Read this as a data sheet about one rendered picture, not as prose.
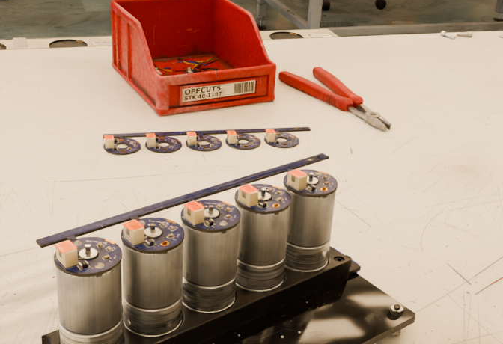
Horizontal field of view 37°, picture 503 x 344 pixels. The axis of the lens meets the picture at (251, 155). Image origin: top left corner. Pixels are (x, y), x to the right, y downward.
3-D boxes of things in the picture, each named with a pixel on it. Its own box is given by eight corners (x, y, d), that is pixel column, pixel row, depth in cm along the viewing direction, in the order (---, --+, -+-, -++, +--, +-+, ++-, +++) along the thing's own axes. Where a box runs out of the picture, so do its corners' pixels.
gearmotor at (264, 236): (293, 295, 35) (302, 199, 33) (251, 313, 34) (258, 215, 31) (260, 270, 37) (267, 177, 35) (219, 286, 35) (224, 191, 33)
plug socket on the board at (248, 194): (263, 203, 33) (263, 189, 32) (247, 208, 32) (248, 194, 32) (251, 195, 33) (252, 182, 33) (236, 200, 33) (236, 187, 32)
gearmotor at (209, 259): (245, 316, 33) (251, 217, 31) (199, 336, 32) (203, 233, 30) (213, 289, 35) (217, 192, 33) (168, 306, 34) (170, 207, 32)
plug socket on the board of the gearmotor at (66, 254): (84, 262, 28) (84, 247, 27) (63, 269, 27) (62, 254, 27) (75, 252, 28) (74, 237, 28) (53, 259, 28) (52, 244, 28)
